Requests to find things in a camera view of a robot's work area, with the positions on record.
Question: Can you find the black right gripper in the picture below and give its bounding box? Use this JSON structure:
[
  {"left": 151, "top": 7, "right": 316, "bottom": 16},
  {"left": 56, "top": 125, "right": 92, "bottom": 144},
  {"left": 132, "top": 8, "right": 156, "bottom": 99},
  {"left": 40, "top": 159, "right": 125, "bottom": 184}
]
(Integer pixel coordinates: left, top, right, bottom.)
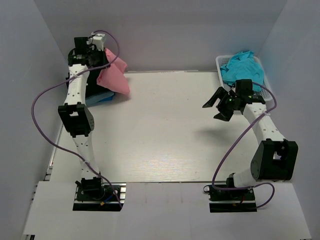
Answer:
[{"left": 203, "top": 86, "right": 240, "bottom": 122}]

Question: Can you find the pink t-shirt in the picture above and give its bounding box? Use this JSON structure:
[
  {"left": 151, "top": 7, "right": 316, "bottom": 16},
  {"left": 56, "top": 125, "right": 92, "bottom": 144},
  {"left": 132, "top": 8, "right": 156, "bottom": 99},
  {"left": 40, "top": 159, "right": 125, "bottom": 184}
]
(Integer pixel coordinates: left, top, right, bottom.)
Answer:
[{"left": 96, "top": 57, "right": 130, "bottom": 95}]

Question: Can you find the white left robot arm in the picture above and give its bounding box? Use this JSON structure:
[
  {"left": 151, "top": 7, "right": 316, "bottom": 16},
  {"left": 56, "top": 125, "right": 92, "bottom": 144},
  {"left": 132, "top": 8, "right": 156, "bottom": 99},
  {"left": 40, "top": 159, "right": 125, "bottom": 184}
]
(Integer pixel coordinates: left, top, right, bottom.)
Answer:
[{"left": 58, "top": 33, "right": 108, "bottom": 181}]

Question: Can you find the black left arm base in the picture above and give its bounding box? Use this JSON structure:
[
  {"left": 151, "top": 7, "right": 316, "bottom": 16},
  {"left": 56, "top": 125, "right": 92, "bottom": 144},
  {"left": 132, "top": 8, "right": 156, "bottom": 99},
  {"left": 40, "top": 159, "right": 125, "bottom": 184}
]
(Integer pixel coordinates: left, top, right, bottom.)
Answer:
[{"left": 72, "top": 177, "right": 127, "bottom": 212}]

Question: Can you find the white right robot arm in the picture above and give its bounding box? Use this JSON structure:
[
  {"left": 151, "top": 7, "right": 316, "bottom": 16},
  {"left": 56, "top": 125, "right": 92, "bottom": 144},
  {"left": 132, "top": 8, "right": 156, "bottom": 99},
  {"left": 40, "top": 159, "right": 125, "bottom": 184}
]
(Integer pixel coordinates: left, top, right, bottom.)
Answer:
[{"left": 203, "top": 79, "right": 299, "bottom": 200}]

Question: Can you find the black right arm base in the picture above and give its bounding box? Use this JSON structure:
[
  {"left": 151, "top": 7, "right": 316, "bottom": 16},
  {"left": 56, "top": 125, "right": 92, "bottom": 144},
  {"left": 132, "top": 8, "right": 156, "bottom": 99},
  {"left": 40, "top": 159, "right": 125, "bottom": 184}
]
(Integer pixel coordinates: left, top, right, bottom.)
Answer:
[{"left": 203, "top": 185, "right": 257, "bottom": 213}]

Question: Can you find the folded black t-shirt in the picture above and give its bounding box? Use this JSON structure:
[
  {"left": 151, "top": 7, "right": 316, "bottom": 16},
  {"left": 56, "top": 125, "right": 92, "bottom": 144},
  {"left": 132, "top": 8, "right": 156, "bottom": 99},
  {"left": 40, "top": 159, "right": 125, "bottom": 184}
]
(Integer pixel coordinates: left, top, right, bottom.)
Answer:
[{"left": 66, "top": 64, "right": 112, "bottom": 103}]

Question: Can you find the turquoise crumpled t-shirt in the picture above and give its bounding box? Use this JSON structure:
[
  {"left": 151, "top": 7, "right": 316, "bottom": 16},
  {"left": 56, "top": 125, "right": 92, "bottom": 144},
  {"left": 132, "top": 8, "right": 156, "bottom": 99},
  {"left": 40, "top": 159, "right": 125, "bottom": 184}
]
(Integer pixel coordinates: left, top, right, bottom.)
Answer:
[{"left": 219, "top": 50, "right": 265, "bottom": 87}]

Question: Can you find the white plastic laundry basket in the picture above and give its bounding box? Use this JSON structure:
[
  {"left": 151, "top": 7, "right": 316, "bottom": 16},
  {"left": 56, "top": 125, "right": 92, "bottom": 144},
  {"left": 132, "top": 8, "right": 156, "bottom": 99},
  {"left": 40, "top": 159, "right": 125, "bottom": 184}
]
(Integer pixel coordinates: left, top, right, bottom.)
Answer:
[{"left": 215, "top": 54, "right": 274, "bottom": 103}]

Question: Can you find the folded light blue t-shirt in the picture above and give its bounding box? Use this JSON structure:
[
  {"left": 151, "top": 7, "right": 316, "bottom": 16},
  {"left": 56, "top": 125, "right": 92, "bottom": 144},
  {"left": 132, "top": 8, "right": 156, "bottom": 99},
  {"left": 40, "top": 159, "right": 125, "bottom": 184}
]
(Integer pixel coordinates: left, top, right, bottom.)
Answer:
[{"left": 85, "top": 91, "right": 112, "bottom": 106}]

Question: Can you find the folded bright blue t-shirt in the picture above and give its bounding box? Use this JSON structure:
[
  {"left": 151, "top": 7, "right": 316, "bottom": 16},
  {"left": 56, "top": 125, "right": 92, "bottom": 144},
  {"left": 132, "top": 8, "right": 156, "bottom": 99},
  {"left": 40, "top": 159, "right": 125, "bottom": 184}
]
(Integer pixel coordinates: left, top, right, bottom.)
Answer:
[{"left": 97, "top": 92, "right": 115, "bottom": 103}]

